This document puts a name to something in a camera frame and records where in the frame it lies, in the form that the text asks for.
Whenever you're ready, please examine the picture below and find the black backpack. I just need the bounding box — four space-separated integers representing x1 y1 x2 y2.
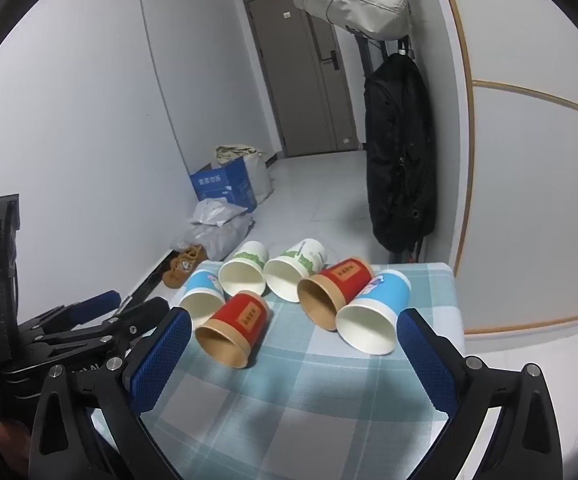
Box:
363 52 438 256

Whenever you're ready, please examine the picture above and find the grey door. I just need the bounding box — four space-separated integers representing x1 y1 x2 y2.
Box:
243 0 362 158

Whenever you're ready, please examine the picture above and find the blue cardboard box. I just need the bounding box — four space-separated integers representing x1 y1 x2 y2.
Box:
190 156 258 213

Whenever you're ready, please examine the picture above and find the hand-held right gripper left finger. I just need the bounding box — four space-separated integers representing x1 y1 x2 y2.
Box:
28 305 193 480

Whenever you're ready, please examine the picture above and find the white plastic sack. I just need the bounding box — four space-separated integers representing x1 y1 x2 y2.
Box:
241 152 275 206

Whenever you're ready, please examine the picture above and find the brown plush slipper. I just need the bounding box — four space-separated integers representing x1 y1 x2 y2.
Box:
179 244 208 267
163 255 196 289

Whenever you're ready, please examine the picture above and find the grey plastic bag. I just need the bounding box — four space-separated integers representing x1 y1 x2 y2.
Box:
192 198 250 227
171 216 256 262

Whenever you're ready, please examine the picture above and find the blue paper cup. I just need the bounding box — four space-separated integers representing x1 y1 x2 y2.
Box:
335 269 412 356
179 268 226 328

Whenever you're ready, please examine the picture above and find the red paper cup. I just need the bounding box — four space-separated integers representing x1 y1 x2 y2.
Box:
296 258 376 331
195 292 271 369

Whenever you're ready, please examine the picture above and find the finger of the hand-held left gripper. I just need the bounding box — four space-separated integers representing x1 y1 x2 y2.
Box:
18 289 122 343
4 296 170 388

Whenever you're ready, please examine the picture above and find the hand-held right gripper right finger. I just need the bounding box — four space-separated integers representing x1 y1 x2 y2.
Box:
397 307 564 480

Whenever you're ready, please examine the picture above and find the blue checked tablecloth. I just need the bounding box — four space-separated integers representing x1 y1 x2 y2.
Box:
91 260 466 480

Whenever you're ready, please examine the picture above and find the white green paper cup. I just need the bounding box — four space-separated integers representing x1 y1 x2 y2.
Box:
218 241 270 297
263 238 328 303

